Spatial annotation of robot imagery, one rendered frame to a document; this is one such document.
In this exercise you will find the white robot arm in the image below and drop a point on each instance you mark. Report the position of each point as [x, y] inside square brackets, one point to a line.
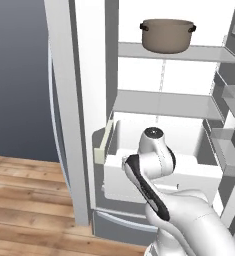
[192, 220]

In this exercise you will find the cream drawer side strip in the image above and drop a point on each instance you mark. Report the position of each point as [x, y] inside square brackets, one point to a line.
[104, 146]

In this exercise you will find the grey glass fridge shelf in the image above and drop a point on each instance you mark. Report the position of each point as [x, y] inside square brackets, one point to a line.
[202, 53]
[169, 104]

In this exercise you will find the white fridge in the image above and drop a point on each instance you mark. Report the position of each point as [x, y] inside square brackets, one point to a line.
[92, 66]

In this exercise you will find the white fridge drawer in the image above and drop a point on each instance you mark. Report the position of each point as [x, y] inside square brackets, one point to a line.
[202, 173]

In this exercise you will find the grey freezer drawer front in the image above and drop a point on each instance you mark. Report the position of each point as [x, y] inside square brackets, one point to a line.
[115, 230]

